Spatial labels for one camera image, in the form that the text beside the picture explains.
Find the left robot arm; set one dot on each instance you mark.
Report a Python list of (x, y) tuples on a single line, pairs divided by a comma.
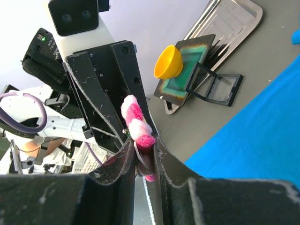
[(31, 117)]

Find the blue t-shirt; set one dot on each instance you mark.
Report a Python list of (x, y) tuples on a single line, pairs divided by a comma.
[(262, 141)]

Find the white perforated plastic basket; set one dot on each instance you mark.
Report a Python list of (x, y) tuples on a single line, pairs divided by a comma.
[(84, 161)]

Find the small black square lid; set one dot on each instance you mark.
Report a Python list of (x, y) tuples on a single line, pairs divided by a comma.
[(221, 88)]

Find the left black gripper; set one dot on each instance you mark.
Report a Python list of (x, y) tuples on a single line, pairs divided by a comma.
[(90, 84)]

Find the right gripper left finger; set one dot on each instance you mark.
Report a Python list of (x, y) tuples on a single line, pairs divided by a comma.
[(105, 196)]

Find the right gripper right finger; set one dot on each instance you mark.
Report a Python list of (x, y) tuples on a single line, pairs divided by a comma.
[(183, 197)]

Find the black box green lining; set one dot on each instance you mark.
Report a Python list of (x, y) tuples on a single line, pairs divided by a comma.
[(192, 50)]

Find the pink flower smiley brooch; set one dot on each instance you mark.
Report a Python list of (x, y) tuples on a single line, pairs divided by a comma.
[(141, 134)]

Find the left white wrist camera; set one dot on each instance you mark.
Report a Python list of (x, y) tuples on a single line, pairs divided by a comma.
[(76, 24)]

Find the orange bowl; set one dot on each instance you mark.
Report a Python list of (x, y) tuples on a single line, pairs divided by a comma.
[(169, 63)]

